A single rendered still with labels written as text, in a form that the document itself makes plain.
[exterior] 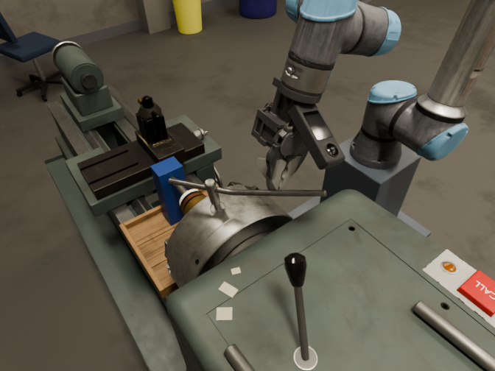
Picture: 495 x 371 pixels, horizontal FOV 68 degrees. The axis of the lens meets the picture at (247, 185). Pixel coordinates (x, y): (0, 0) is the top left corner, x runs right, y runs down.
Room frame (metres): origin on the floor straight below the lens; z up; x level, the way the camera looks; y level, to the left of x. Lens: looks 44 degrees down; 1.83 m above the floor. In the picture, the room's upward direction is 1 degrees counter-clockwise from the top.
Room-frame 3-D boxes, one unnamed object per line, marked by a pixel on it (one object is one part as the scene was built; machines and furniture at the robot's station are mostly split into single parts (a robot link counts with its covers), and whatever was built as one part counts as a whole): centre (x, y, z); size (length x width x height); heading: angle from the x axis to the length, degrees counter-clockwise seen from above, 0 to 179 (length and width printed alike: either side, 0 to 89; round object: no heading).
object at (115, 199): (1.12, 0.40, 0.89); 0.53 x 0.30 x 0.06; 125
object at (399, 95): (0.88, -0.40, 1.27); 0.13 x 0.12 x 0.14; 31
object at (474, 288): (0.31, -0.40, 1.26); 0.06 x 0.06 x 0.02; 35
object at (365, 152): (0.88, -0.40, 1.15); 0.15 x 0.15 x 0.10
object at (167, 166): (0.83, 0.24, 1.00); 0.08 x 0.06 x 0.23; 125
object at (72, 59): (1.54, 0.73, 1.01); 0.30 x 0.20 x 0.29; 35
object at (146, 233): (0.76, 0.19, 0.88); 0.36 x 0.30 x 0.04; 125
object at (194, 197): (0.67, 0.13, 1.08); 0.09 x 0.09 x 0.09; 35
